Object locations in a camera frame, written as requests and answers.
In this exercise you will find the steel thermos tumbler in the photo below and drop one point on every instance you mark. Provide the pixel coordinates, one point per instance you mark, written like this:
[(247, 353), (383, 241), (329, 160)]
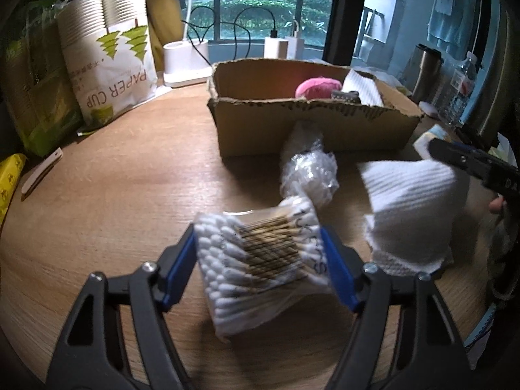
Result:
[(430, 62)]

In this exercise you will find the white charger with black cable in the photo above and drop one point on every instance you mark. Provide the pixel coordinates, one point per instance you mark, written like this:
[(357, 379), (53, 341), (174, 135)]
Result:
[(232, 33)]

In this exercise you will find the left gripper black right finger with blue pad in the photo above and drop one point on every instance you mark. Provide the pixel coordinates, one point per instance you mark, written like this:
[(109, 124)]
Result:
[(428, 351)]

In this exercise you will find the brown cardboard box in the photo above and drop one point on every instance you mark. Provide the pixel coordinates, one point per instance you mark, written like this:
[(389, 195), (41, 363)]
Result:
[(254, 108)]

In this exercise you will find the paper cup pack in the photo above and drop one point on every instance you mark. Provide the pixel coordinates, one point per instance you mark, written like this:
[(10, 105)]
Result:
[(107, 52)]

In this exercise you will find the pink plush toy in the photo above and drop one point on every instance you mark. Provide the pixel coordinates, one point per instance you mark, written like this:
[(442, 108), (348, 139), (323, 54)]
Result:
[(317, 88)]

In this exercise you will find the white waffle cloth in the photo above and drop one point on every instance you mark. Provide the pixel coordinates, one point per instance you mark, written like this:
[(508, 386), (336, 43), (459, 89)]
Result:
[(413, 207)]

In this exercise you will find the white desk lamp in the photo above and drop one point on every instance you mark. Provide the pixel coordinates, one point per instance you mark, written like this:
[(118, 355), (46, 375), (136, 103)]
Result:
[(186, 62)]

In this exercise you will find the cotton swab pack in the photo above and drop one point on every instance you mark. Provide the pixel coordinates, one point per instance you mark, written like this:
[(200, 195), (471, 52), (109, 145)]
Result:
[(255, 264)]

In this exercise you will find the white folding knife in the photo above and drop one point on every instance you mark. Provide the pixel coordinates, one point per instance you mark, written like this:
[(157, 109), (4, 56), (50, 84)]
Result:
[(40, 171)]

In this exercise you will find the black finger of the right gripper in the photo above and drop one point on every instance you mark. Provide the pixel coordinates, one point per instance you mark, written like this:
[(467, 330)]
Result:
[(494, 174)]

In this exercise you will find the white small case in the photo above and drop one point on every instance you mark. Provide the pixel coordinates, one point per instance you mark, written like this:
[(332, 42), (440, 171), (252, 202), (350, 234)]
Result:
[(429, 109)]

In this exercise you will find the grey dotted glove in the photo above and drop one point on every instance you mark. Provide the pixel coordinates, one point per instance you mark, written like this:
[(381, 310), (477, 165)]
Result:
[(348, 97)]

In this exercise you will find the white charger plug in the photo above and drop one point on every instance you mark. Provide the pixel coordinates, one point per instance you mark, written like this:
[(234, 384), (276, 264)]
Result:
[(295, 46)]

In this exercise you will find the clear bubble wrap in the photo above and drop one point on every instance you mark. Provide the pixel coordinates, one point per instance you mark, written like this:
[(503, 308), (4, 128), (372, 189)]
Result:
[(306, 168)]

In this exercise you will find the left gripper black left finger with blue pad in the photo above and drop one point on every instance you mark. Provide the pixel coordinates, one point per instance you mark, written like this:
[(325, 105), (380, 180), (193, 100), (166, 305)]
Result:
[(90, 352)]

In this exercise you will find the tissue pack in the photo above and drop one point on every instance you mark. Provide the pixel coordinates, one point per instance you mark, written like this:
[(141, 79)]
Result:
[(421, 144)]

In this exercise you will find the clear water bottle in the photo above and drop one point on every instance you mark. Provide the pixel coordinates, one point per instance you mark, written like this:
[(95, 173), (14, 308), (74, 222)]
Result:
[(459, 89)]

